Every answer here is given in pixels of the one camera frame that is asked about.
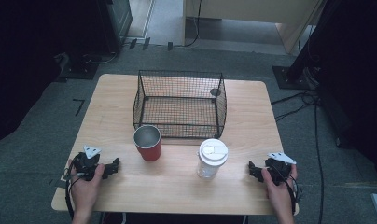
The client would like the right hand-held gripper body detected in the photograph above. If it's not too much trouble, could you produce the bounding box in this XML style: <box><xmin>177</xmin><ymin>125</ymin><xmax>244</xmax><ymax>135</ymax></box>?
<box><xmin>264</xmin><ymin>151</ymin><xmax>298</xmax><ymax>187</ymax></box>

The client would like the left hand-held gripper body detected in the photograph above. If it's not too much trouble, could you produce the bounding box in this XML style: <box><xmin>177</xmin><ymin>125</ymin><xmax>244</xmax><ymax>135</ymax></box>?
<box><xmin>73</xmin><ymin>145</ymin><xmax>105</xmax><ymax>182</ymax></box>

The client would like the red cup with steel inside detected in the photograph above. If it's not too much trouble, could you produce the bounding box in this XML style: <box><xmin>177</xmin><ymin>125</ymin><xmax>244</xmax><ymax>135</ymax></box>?
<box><xmin>133</xmin><ymin>124</ymin><xmax>162</xmax><ymax>162</ymax></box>

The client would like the white cup with lid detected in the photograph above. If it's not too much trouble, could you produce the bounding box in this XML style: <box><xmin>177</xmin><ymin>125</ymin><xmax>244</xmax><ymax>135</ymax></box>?
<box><xmin>196</xmin><ymin>138</ymin><xmax>230</xmax><ymax>180</ymax></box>

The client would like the black wire mesh basket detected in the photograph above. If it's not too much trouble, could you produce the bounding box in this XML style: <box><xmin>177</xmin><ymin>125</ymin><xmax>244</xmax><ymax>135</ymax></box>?
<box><xmin>132</xmin><ymin>69</ymin><xmax>228</xmax><ymax>140</ymax></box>

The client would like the person's right hand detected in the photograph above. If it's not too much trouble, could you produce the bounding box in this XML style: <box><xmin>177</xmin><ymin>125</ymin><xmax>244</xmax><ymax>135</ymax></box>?
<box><xmin>261</xmin><ymin>164</ymin><xmax>299</xmax><ymax>208</ymax></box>

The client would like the person's left hand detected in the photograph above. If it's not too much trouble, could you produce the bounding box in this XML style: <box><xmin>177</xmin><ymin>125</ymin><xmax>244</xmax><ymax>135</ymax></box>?
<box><xmin>67</xmin><ymin>159</ymin><xmax>105</xmax><ymax>216</ymax></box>

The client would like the black square stand base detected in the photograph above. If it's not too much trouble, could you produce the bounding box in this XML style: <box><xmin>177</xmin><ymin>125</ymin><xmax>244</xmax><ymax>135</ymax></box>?
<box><xmin>272</xmin><ymin>64</ymin><xmax>319</xmax><ymax>91</ymax></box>

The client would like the dark curtain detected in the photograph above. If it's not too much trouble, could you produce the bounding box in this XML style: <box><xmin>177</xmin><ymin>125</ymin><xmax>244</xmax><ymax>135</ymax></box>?
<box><xmin>314</xmin><ymin>0</ymin><xmax>377</xmax><ymax>189</ymax></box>
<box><xmin>0</xmin><ymin>0</ymin><xmax>99</xmax><ymax>147</ymax></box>

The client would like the black cabinet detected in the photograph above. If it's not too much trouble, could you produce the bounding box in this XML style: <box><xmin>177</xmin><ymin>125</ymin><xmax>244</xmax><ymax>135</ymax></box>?
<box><xmin>95</xmin><ymin>0</ymin><xmax>133</xmax><ymax>54</ymax></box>

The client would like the beige furniture panel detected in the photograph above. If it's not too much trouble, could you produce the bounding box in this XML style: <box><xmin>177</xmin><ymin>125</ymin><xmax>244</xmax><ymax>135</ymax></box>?
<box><xmin>182</xmin><ymin>0</ymin><xmax>328</xmax><ymax>56</ymax></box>

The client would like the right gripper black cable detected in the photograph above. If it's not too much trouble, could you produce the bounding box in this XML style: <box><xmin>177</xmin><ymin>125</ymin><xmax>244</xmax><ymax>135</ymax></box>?
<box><xmin>278</xmin><ymin>169</ymin><xmax>303</xmax><ymax>217</ymax></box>

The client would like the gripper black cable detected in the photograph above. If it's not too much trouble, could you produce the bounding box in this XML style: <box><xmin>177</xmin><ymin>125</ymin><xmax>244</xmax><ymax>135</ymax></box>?
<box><xmin>63</xmin><ymin>162</ymin><xmax>82</xmax><ymax>220</ymax></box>
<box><xmin>278</xmin><ymin>169</ymin><xmax>303</xmax><ymax>217</ymax></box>

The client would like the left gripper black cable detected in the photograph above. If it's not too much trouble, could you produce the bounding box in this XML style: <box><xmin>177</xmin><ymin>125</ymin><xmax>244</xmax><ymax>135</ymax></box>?
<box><xmin>63</xmin><ymin>162</ymin><xmax>82</xmax><ymax>220</ymax></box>

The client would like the long black floor cable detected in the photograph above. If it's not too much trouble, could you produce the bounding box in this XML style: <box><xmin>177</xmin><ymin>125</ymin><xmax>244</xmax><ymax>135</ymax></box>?
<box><xmin>313</xmin><ymin>102</ymin><xmax>326</xmax><ymax>224</ymax></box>

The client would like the black floor cable bundle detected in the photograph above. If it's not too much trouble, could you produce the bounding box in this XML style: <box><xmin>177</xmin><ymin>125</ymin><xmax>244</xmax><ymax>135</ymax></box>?
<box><xmin>270</xmin><ymin>89</ymin><xmax>320</xmax><ymax>123</ymax></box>

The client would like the black stand base plate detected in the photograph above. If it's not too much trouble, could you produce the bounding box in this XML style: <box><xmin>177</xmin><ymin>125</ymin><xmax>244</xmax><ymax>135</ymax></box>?
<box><xmin>57</xmin><ymin>61</ymin><xmax>100</xmax><ymax>80</ymax></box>

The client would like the grey floor cable loop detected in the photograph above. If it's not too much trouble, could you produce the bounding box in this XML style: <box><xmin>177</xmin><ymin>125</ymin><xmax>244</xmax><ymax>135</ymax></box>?
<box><xmin>83</xmin><ymin>50</ymin><xmax>119</xmax><ymax>65</ymax></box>

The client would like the black stand post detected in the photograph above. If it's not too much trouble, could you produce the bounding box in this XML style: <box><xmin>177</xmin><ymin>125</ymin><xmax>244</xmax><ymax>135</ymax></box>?
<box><xmin>286</xmin><ymin>0</ymin><xmax>332</xmax><ymax>82</ymax></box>

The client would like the black hanging cable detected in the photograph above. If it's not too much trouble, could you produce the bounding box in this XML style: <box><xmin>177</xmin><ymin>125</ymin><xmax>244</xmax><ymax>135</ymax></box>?
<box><xmin>182</xmin><ymin>0</ymin><xmax>203</xmax><ymax>49</ymax></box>

